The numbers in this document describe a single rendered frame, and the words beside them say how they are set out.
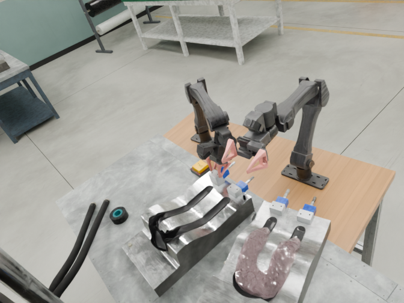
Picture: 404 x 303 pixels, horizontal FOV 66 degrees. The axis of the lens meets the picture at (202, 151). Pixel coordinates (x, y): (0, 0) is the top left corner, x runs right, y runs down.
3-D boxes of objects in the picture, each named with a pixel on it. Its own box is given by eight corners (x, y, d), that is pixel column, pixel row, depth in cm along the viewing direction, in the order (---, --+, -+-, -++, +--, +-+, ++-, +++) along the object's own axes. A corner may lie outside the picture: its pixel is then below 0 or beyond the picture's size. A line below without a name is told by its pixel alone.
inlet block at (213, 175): (232, 164, 142) (229, 156, 139) (240, 168, 138) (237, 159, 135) (211, 182, 137) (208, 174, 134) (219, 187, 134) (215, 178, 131)
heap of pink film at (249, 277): (259, 224, 117) (256, 211, 112) (306, 241, 107) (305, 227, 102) (225, 285, 103) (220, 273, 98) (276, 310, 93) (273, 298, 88)
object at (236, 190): (250, 178, 136) (248, 169, 133) (258, 183, 132) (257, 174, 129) (229, 196, 131) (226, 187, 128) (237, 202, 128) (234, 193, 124)
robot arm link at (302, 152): (302, 171, 126) (321, 90, 116) (288, 165, 130) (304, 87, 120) (309, 168, 130) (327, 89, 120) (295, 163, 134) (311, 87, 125)
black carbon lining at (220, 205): (210, 186, 137) (204, 171, 132) (234, 204, 126) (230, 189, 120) (145, 238, 124) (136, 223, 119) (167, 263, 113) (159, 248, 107)
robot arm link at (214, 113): (228, 113, 121) (199, 71, 139) (207, 122, 120) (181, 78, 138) (231, 133, 130) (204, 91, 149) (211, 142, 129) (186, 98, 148)
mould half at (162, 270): (214, 183, 148) (207, 163, 140) (254, 210, 130) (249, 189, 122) (127, 254, 129) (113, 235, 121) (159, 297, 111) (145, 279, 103)
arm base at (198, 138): (212, 137, 163) (220, 130, 166) (186, 128, 176) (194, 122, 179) (215, 149, 168) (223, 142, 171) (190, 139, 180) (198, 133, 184)
